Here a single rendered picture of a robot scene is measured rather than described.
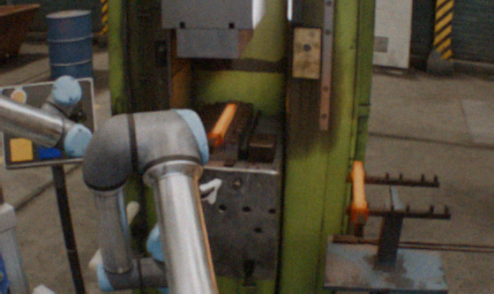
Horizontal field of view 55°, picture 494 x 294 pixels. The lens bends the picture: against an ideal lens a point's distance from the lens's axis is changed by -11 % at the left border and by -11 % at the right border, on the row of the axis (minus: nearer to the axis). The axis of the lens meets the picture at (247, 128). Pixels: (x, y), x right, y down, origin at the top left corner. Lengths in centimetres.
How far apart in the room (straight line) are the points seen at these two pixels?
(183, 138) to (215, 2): 75
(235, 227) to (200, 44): 64
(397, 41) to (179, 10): 548
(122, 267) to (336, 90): 100
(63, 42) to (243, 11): 474
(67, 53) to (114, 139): 531
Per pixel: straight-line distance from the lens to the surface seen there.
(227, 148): 177
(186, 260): 90
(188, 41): 169
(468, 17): 761
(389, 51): 700
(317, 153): 190
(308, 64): 178
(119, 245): 116
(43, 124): 117
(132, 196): 212
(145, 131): 98
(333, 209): 201
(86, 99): 179
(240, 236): 185
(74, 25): 622
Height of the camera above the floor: 164
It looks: 20 degrees down
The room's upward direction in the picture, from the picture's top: straight up
